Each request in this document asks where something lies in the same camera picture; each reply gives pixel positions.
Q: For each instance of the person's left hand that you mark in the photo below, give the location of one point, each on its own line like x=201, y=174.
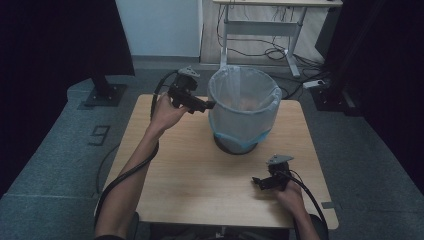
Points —
x=166, y=115

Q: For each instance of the person's right hand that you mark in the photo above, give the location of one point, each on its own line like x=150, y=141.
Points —
x=293, y=200

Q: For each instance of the black stand with base plate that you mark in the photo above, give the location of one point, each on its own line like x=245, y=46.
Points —
x=106, y=91
x=328, y=98

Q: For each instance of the black curtain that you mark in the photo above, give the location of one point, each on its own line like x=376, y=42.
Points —
x=50, y=50
x=383, y=66

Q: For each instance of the white partition board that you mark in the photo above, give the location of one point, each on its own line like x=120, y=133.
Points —
x=160, y=26

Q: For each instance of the grey tape strip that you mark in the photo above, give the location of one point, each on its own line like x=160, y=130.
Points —
x=327, y=205

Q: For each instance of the white power strip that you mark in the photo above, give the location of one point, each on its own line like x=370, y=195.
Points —
x=314, y=83

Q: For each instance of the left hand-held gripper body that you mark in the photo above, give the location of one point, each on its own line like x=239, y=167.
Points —
x=183, y=90

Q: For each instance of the white desk with metal legs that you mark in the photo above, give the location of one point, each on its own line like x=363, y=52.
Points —
x=263, y=28

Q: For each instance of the grey bin with plastic liner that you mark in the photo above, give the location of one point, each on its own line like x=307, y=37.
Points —
x=243, y=113

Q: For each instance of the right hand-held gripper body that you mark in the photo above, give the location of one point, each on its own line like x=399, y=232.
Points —
x=279, y=171

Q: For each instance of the grey trash bin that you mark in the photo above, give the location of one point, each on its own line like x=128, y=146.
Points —
x=235, y=147

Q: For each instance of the black chair armrest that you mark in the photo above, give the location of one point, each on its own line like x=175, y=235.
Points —
x=134, y=226
x=319, y=228

